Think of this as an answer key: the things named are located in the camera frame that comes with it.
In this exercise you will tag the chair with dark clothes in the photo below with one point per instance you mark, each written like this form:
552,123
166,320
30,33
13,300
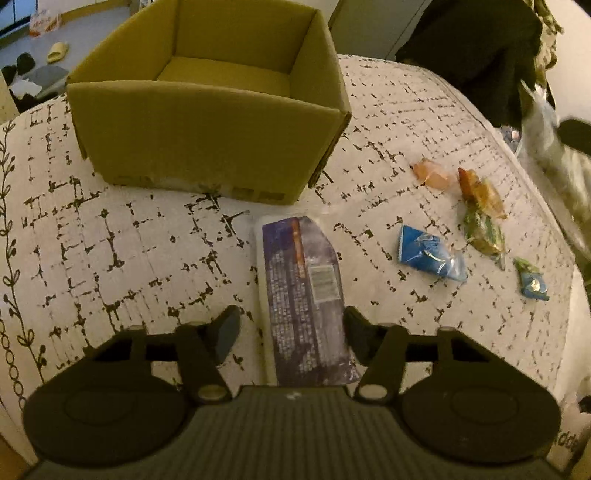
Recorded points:
461,55

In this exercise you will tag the brown orange snack packet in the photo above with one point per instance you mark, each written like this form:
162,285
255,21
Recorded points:
480,194

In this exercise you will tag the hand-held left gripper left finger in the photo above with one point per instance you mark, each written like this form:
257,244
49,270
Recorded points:
224,334

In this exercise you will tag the grey door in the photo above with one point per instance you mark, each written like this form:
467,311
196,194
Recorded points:
369,27

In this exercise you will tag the cream printed clothing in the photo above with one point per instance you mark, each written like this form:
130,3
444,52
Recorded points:
575,443

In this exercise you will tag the beige slipper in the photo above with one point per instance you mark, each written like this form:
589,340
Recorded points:
57,51

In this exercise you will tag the red white plastic bag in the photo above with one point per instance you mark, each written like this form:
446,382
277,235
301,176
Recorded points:
45,22

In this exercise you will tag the camouflage patterned garment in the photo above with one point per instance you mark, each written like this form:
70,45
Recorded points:
549,32

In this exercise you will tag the pile of dark clothes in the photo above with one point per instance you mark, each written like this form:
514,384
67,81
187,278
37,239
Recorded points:
32,76

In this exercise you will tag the green gold snack packet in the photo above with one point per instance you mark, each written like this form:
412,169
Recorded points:
485,235

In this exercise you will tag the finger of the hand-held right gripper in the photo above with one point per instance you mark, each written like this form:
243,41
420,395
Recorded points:
577,134

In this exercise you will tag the cardboard box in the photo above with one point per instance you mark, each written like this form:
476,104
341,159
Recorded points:
207,138

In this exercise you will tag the clear plastic snack packet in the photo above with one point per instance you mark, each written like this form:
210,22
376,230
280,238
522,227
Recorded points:
545,147

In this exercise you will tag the white purple snack packet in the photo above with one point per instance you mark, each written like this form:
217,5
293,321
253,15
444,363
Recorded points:
295,286

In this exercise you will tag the small blue green snack packet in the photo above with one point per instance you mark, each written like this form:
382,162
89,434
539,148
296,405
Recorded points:
531,281

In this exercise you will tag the pink orange snack packet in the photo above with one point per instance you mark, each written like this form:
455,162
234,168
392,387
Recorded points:
434,177

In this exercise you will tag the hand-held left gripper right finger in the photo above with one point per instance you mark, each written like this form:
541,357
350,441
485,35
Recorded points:
362,334

